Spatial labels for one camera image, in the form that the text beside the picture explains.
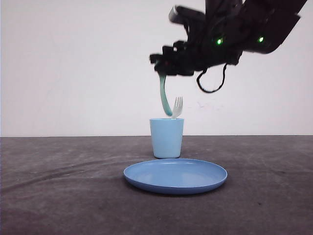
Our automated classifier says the mint green plastic spoon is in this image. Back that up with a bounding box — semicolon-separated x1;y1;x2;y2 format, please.
158;73;172;117

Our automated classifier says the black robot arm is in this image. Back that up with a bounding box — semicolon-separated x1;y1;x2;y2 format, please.
149;0;305;76

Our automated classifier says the black cable loop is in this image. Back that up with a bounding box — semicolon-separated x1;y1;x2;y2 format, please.
196;62;226;93

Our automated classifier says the light blue plastic cup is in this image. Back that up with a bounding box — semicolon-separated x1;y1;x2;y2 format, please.
150;118;184;159

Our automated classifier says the blue plastic plate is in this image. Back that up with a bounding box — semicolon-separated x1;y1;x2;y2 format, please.
123;159;228;195

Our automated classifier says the white plastic fork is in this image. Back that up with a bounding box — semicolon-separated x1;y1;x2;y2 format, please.
171;96;183;119

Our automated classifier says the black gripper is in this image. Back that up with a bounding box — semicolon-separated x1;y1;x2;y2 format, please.
149;5;242;76

